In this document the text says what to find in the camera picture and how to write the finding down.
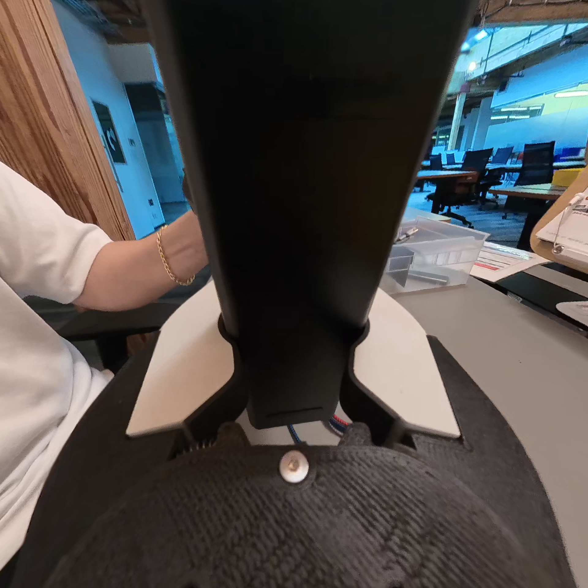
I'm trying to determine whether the wooden office desk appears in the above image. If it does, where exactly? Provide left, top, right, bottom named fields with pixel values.
left=415, top=169, right=479, bottom=194
left=488, top=183, right=571, bottom=251

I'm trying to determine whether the black printed usb hub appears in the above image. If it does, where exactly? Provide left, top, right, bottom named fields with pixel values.
left=142, top=0, right=479, bottom=431

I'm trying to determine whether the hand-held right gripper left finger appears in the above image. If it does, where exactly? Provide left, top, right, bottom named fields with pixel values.
left=126, top=280, right=250, bottom=437

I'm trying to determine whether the gold chain bracelet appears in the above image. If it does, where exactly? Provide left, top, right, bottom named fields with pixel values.
left=156, top=224, right=196, bottom=287

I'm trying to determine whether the paper with red label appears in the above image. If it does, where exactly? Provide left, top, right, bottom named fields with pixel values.
left=469, top=241, right=550, bottom=284

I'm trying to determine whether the person's left hand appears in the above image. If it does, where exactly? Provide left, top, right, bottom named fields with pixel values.
left=181, top=213, right=211, bottom=281

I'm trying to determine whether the clear plastic tray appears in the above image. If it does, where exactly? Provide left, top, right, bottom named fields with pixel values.
left=378, top=214, right=491, bottom=296

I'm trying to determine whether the dark wall picture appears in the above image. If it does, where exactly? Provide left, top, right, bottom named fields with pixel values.
left=90, top=100, right=127, bottom=165

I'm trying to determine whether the person's white shirt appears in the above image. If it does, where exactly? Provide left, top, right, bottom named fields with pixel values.
left=0, top=161, right=115, bottom=549

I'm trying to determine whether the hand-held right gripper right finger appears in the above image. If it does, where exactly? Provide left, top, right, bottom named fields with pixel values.
left=341, top=299, right=461, bottom=447

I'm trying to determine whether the printed instruction sheet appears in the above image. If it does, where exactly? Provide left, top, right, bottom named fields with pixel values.
left=535, top=186, right=588, bottom=256

